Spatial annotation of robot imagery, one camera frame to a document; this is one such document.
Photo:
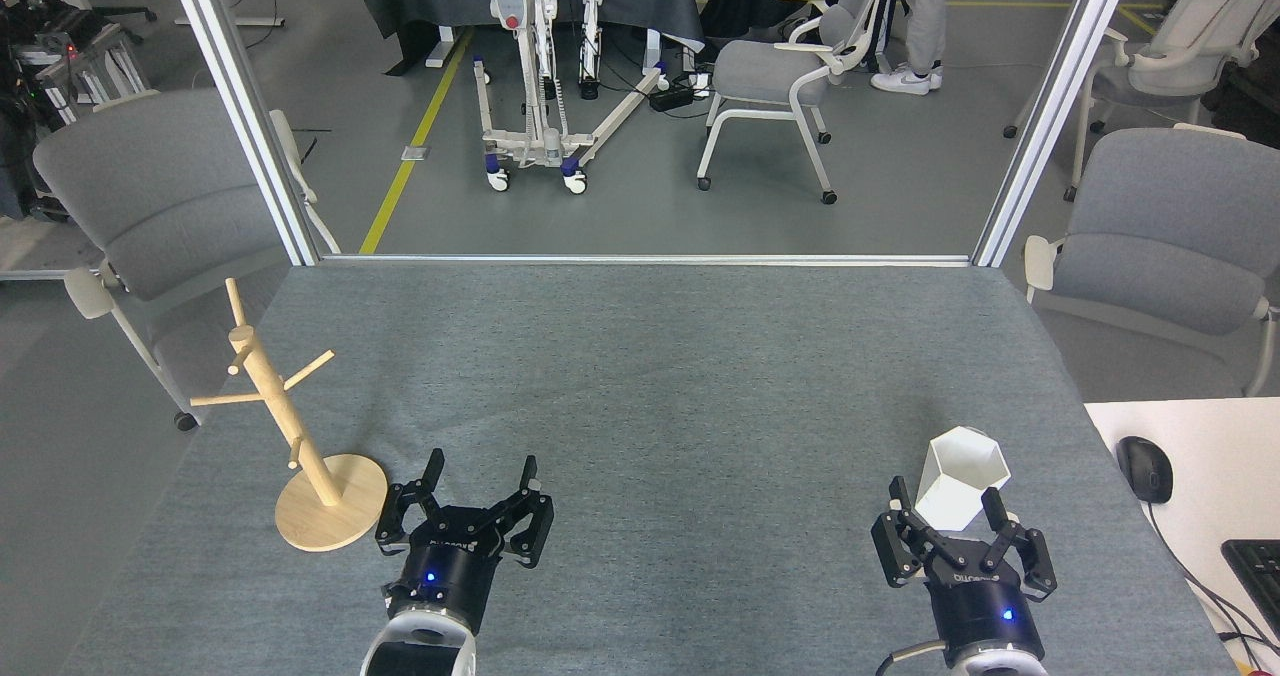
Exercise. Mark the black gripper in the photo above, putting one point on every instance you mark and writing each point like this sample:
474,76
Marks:
450,571
985,606

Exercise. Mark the white hexagonal cup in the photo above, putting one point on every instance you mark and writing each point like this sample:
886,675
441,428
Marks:
960,476

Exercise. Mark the wooden cup rack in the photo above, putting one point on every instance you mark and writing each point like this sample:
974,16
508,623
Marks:
330,506

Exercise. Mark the black computer mouse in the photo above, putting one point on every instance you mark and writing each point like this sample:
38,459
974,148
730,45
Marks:
1145,468

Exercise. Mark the white desk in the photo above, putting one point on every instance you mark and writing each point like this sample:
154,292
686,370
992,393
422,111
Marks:
1210,456

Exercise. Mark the black keyboard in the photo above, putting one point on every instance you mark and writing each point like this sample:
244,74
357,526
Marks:
1260,576

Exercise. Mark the metal floor plate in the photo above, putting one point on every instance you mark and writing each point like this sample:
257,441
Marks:
415,153

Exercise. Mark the white stand on wheels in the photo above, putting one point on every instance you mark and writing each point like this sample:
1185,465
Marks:
530,146

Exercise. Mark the black power strip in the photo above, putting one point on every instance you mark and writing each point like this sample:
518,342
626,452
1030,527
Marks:
672,96

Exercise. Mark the grey chair on castors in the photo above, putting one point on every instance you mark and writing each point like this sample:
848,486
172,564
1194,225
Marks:
770,71
1150,81

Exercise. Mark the person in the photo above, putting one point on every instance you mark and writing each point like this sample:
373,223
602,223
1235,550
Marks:
925,16

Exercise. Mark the metal equipment trolley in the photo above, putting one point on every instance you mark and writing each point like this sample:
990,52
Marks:
90,66

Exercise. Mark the silver table edge rail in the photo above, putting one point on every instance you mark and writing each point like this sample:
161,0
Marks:
650,259

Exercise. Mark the grey chair with white frame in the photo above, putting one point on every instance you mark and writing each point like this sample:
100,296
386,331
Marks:
160,196
1170,236

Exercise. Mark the silver post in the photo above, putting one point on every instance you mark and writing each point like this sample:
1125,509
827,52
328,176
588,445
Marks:
245,106
1050,116

